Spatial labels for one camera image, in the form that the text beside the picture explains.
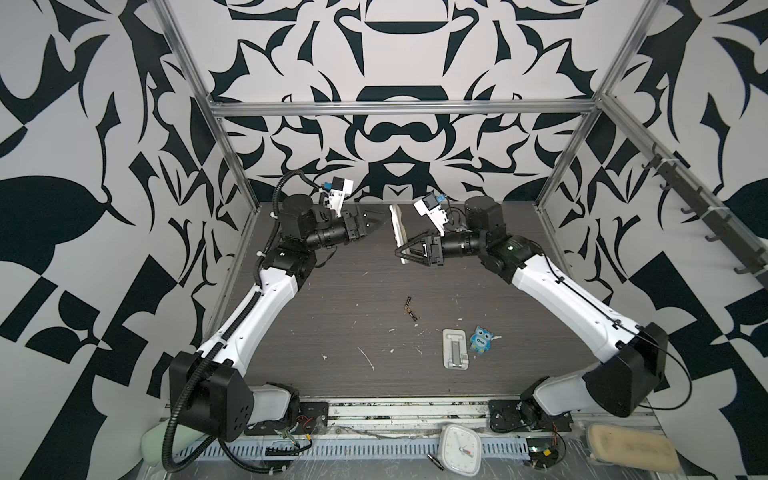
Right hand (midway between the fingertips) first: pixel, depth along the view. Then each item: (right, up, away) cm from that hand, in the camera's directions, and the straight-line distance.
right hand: (401, 251), depth 65 cm
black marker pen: (+8, -47, +3) cm, 48 cm away
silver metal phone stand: (+16, -29, +18) cm, 37 cm away
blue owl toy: (+23, -26, +20) cm, 40 cm away
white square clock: (+13, -44, +2) cm, 46 cm away
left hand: (-3, +8, 0) cm, 9 cm away
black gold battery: (+3, -18, +29) cm, 34 cm away
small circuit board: (+33, -47, +6) cm, 58 cm away
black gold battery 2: (+4, -19, +27) cm, 33 cm away
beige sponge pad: (+51, -44, +2) cm, 67 cm away
